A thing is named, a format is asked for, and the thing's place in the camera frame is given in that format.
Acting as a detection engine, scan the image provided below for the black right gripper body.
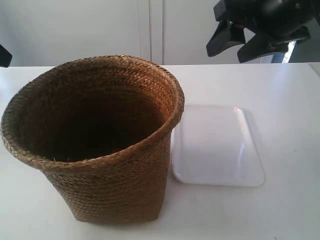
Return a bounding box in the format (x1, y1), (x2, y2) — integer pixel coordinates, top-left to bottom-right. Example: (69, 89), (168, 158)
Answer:
(213, 0), (312, 46)

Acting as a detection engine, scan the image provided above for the white rectangular plastic tray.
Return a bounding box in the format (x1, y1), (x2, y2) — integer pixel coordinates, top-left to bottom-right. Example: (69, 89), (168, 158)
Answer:
(171, 104), (265, 187)

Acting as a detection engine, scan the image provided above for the brown woven wicker basket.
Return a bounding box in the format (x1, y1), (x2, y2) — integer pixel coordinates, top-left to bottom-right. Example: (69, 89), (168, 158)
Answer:
(0, 55), (185, 224)

